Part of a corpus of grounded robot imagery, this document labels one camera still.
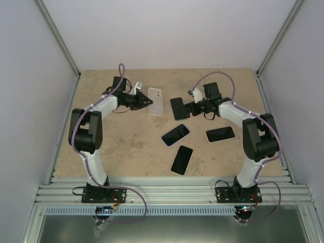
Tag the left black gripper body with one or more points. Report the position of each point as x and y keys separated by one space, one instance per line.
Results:
x=133 y=103

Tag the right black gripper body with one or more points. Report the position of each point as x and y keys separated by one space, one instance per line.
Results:
x=206 y=109

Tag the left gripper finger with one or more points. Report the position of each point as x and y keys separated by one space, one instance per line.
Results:
x=144 y=104
x=143 y=98

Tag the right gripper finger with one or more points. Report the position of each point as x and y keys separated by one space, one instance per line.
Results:
x=186 y=106
x=183 y=114

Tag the blue phone black screen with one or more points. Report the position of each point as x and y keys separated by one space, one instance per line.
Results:
x=175 y=104

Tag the white phone case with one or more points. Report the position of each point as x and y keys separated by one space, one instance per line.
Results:
x=155 y=95

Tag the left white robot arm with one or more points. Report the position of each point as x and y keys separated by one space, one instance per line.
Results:
x=86 y=136

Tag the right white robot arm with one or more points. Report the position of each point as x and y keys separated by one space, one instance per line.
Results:
x=261 y=142

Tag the phone in lavender case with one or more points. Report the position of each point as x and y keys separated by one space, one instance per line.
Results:
x=175 y=135

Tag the phone in white case right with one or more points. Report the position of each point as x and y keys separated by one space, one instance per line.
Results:
x=220 y=134

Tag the phone in white case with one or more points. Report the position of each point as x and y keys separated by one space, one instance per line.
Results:
x=181 y=160
x=220 y=134

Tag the phone in white case front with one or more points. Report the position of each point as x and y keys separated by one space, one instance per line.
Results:
x=181 y=160

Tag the right controller board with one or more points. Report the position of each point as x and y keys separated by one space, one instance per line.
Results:
x=245 y=210

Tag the controller board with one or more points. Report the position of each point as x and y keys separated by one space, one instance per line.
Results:
x=245 y=210
x=106 y=209

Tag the left controller board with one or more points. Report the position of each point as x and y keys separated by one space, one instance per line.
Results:
x=106 y=209

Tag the clear plastic bag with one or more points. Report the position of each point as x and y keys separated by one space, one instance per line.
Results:
x=99 y=228

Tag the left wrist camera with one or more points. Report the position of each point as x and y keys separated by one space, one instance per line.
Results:
x=136 y=88

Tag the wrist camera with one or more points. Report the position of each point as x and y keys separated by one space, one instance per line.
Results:
x=136 y=88
x=196 y=94

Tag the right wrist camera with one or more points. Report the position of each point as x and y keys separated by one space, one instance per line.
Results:
x=196 y=94

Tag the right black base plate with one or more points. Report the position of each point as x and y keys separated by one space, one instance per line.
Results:
x=225 y=195

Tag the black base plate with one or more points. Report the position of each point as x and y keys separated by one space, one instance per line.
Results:
x=95 y=194
x=225 y=195

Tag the slotted cable duct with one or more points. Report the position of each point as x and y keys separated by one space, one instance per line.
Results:
x=141 y=210

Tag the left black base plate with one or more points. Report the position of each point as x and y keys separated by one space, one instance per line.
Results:
x=95 y=194

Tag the aluminium rail frame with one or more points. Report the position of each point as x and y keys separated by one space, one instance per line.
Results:
x=136 y=157

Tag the left aluminium corner post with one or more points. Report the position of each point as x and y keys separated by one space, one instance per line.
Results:
x=57 y=36

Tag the aluminium corner post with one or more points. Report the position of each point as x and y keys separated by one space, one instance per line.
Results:
x=57 y=36
x=297 y=6

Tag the right aluminium corner post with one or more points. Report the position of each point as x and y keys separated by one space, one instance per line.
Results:
x=297 y=6

